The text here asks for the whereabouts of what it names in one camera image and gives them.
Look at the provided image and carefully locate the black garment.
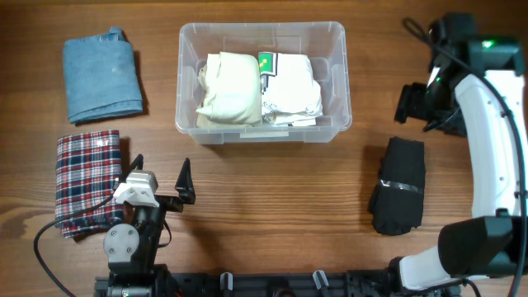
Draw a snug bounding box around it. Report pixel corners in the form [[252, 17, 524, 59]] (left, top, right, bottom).
[[369, 137, 426, 236]]

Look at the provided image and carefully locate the cream garment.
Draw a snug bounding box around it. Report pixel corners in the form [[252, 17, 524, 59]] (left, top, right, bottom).
[[196, 52, 262, 129]]

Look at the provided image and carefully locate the white printed t-shirt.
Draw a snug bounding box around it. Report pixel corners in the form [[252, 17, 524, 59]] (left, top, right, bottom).
[[258, 52, 323, 127]]

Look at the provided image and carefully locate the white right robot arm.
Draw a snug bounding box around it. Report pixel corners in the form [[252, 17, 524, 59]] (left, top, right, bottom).
[[175, 12, 527, 296]]

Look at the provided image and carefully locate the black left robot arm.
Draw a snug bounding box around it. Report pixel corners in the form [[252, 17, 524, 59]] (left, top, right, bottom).
[[94, 196, 184, 297]]

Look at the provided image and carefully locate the folded red plaid shirt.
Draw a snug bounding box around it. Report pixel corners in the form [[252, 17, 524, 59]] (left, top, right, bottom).
[[55, 130, 125, 238]]

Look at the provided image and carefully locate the clear plastic storage bin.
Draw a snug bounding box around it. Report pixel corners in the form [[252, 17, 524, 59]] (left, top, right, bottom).
[[175, 21, 352, 144]]

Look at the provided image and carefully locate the folded blue denim garment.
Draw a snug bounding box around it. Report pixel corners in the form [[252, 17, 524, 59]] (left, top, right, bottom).
[[63, 27, 144, 124]]

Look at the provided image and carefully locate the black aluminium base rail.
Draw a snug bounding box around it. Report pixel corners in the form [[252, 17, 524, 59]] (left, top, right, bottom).
[[93, 266, 461, 297]]

